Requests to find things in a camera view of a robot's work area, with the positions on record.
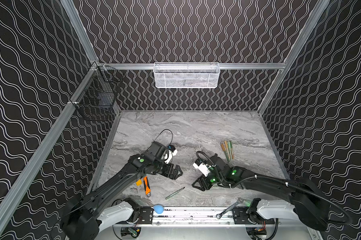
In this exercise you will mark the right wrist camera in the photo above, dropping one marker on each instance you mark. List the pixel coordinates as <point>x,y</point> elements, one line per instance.
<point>202,167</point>

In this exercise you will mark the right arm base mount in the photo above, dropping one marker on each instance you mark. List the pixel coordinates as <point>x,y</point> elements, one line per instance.
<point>241,216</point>

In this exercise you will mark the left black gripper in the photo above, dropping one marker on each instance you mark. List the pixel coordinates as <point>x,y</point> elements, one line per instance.
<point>170,169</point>

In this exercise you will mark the black wire basket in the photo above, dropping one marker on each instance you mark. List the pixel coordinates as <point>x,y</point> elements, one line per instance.
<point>98,100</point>

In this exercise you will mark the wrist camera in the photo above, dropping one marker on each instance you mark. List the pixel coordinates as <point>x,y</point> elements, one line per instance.
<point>169,154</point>
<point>202,167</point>

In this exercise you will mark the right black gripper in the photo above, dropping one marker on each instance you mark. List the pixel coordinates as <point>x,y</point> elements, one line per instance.
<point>206,181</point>

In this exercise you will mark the yellow small block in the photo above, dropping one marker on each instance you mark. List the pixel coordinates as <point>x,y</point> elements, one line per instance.
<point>138,182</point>

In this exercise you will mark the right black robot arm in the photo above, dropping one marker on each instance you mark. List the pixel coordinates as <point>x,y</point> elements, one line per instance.
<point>301,200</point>

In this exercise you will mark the white wire mesh basket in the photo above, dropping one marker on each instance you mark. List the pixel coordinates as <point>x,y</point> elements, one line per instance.
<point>183,75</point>

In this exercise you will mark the light green pen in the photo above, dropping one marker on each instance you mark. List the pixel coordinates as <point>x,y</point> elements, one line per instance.
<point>230,150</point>

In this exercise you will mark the blue ball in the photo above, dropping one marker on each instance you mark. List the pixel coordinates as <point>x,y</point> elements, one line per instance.
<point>159,209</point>

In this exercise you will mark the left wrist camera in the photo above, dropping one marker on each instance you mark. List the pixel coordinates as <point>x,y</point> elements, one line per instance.
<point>169,154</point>

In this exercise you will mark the silver wrench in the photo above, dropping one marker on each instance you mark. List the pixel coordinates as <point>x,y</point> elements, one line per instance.
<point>230,208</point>

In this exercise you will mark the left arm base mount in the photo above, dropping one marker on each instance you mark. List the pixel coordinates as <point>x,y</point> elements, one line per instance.
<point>142,215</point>

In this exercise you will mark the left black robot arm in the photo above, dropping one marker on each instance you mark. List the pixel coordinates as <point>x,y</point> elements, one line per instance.
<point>83,218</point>

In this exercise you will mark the orange utility knife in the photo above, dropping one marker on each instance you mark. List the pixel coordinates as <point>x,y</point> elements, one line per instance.
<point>146,186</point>

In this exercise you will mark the tan pen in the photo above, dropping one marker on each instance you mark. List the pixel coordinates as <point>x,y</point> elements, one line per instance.
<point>227,150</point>

